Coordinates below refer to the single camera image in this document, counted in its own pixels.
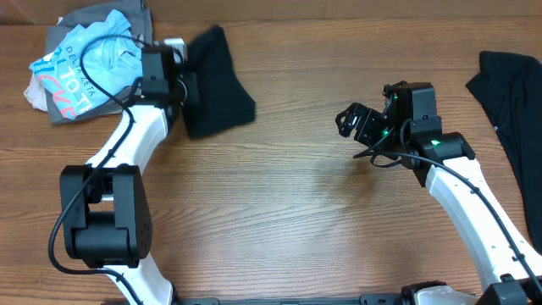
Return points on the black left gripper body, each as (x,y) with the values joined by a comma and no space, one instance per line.
(179,86)

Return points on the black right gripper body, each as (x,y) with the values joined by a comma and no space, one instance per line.
(374,131)

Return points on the black t-shirt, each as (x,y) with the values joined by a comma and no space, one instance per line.
(216,99)

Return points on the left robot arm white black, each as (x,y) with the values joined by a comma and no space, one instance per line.
(105,216)

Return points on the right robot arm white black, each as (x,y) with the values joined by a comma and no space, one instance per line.
(509,269)

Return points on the grey folded garment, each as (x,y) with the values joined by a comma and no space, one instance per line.
(140,20)

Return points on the light blue printed t-shirt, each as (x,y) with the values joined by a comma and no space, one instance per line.
(88,66)

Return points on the white folded garment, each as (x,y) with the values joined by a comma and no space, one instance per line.
(35,92)

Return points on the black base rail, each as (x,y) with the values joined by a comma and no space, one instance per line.
(296,301)

